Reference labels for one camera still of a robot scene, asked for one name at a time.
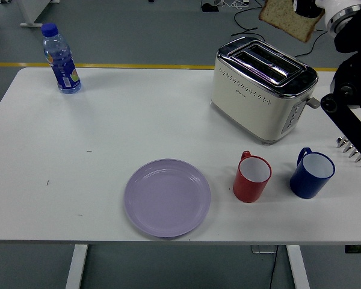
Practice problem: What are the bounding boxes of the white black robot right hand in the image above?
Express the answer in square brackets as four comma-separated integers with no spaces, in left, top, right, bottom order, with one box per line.
[291,0,354,31]

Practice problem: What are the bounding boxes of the black floor socket box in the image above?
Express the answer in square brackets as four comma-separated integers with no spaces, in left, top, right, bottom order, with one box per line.
[200,0,220,13]

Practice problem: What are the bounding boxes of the blue mug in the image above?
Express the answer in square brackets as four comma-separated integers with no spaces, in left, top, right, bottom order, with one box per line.
[289,147,336,199]

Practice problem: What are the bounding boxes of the thin black under-table cable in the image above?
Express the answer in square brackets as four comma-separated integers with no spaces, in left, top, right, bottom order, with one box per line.
[268,246,278,289]

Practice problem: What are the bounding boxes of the purple round plate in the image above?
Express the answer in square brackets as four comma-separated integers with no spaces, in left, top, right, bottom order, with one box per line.
[123,158,212,238]

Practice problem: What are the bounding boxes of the white table leg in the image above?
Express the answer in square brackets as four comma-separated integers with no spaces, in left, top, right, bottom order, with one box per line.
[65,244,89,289]
[285,244,310,289]

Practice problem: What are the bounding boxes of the metal toast rack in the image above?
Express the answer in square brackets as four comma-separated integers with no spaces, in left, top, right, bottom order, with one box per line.
[336,135,361,168]

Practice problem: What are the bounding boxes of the blue-capped water bottle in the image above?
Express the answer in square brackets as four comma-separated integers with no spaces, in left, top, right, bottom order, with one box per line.
[41,23,82,95]

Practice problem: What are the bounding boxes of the brown-crusted bread slice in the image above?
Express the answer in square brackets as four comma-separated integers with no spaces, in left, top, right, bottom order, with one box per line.
[258,0,326,42]

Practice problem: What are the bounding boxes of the red mug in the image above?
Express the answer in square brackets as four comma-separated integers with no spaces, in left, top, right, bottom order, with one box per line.
[232,150,273,204]

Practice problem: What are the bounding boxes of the cream and chrome toaster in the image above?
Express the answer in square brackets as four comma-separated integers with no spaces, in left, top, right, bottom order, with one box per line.
[210,36,321,146]

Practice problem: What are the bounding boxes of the grey under-table bracket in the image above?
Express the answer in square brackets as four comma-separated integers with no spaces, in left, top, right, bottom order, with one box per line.
[251,244,279,254]

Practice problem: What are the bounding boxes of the white background desk leg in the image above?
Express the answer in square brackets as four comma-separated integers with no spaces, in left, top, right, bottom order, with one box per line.
[19,0,61,28]

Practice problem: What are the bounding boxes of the black floor cable with plug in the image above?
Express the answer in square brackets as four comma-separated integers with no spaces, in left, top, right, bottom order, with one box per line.
[230,8,266,40]

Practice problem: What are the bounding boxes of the white wire frame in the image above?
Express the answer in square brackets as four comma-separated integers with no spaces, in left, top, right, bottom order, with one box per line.
[215,0,250,10]

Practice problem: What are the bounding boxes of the long black floor cable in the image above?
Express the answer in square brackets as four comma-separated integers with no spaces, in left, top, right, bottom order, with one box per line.
[254,0,328,58]

